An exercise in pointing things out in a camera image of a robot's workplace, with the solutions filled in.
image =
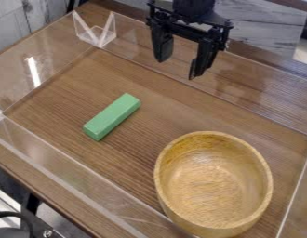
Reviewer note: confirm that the green rectangular block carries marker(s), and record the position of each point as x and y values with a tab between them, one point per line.
111	117

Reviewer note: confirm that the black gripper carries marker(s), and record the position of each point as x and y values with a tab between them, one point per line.
191	19

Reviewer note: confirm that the brown wooden bowl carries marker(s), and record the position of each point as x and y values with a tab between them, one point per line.
214	184

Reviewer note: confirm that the clear acrylic corner bracket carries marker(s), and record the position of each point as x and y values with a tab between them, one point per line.
97	36

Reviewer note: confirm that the black table leg bracket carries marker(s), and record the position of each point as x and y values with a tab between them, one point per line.
41	230

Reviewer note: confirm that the clear acrylic tray walls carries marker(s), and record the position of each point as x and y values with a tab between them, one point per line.
59	81

